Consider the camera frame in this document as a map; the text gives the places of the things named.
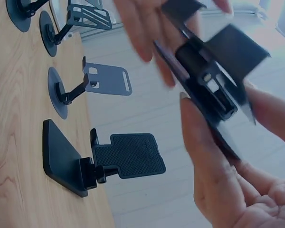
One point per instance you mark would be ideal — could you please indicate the person's right hand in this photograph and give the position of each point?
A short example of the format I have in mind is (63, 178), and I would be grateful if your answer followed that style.
(228, 197)

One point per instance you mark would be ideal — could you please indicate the person's left hand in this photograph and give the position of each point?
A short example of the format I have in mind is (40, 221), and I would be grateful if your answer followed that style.
(137, 21)

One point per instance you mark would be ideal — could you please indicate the person's left thumb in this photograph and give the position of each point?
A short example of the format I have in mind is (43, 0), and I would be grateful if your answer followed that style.
(224, 5)

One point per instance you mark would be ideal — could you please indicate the person's right fingers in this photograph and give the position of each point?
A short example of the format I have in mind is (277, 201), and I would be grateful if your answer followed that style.
(273, 114)

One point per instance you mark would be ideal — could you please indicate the person's right thumb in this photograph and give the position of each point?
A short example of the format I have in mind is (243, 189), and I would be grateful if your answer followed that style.
(199, 142)

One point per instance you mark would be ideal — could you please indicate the person's left fingers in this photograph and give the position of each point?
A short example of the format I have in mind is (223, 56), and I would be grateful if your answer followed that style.
(139, 35)

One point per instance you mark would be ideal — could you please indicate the black folding phone stand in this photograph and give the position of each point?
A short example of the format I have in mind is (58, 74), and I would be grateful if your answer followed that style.
(204, 78)

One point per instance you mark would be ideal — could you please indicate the black stand with slotted plate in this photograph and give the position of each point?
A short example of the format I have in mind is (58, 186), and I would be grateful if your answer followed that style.
(46, 35)

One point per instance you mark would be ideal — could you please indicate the black stand with plain plate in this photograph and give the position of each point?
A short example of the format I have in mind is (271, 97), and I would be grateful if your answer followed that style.
(58, 95)

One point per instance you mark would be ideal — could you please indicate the black round-base phone stand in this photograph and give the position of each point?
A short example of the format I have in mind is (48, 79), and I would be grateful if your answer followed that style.
(19, 19)

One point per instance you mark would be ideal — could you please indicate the black square-base phone stand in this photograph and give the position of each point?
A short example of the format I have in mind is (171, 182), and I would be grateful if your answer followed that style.
(61, 152)

